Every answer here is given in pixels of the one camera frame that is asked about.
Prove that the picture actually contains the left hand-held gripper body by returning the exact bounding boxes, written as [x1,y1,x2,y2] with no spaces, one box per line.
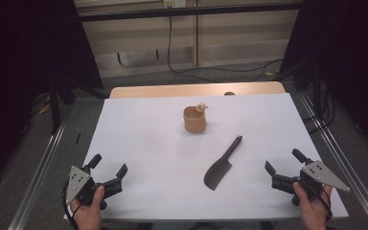
[64,165,125,211]

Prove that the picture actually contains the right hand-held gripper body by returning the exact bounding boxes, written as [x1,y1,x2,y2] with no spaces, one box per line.
[271,160,352,207]

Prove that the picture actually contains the black curtain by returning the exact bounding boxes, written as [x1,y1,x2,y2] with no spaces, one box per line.
[279,0,368,158]
[0,0,105,194]

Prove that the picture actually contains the wooden table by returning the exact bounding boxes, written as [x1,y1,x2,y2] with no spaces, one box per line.
[108,80,287,100]

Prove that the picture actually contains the person's right hand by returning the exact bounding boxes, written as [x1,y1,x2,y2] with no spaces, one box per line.
[292,181,334,230]

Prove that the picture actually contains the black horizontal frame bar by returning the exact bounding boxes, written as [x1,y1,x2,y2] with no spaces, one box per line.
[78,2,303,23]

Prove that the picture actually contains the black metal stand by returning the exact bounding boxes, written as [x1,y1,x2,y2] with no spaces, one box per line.
[48,76,77,134]

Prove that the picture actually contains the white wall socket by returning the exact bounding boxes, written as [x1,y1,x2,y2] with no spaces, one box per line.
[163,0,187,9]

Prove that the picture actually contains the black floor cables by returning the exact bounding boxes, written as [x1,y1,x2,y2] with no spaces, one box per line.
[302,80,337,134]

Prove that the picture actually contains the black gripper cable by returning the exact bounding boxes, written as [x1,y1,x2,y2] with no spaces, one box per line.
[311,187,334,222]
[61,177,80,230]

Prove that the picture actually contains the person's left hand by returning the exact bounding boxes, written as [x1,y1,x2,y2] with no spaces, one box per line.
[70,185,107,230]

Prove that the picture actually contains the black wall cable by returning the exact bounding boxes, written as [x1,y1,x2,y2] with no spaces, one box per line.
[166,5,284,82]

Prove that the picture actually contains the white table sheet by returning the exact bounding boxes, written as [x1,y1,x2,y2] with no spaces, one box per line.
[63,92,350,222]

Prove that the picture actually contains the metal floor rail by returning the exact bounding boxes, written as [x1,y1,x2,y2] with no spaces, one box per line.
[296,91,368,230]
[7,106,74,230]

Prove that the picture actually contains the black kitchen knife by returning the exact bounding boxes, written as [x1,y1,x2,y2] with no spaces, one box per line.
[203,134,243,192]

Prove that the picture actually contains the tan holder cup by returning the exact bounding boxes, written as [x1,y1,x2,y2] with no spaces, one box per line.
[182,105,208,134]

